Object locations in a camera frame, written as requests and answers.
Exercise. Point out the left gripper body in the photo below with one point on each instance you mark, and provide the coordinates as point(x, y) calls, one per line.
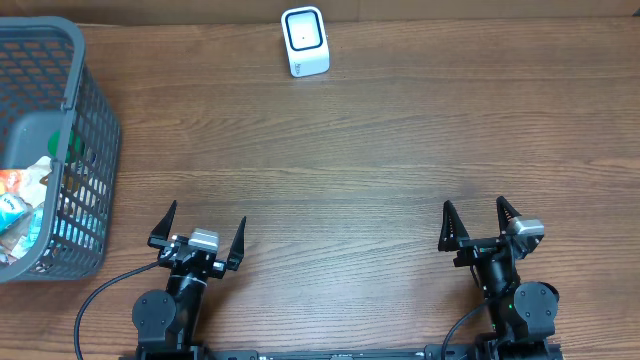
point(165, 253)

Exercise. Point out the beige brown snack bag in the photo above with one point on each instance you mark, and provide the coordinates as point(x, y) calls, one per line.
point(34, 182)

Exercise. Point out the green lid jar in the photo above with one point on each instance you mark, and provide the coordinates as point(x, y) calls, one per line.
point(75, 148)

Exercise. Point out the orange snack packet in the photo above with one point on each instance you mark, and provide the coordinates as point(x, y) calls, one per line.
point(15, 181)

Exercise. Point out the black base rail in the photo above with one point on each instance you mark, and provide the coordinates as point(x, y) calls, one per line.
point(429, 352)

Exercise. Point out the grey plastic mesh basket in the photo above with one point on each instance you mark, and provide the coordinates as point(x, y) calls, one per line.
point(52, 107)

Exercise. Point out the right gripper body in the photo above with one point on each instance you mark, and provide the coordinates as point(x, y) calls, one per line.
point(476, 252)

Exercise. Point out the white barcode scanner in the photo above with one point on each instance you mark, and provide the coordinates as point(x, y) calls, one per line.
point(306, 41)

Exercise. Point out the small teal wipes pack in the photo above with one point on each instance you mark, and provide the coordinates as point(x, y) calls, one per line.
point(26, 242)

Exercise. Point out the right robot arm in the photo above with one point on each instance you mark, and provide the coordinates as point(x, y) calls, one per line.
point(522, 314)

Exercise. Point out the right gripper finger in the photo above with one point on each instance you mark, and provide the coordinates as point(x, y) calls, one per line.
point(453, 234)
point(507, 214)

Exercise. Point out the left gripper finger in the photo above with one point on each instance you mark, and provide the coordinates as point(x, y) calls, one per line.
point(162, 230)
point(236, 253)

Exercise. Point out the teal tissue pack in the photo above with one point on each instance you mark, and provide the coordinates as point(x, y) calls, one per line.
point(13, 209)

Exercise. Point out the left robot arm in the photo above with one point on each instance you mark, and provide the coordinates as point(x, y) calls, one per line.
point(166, 319)

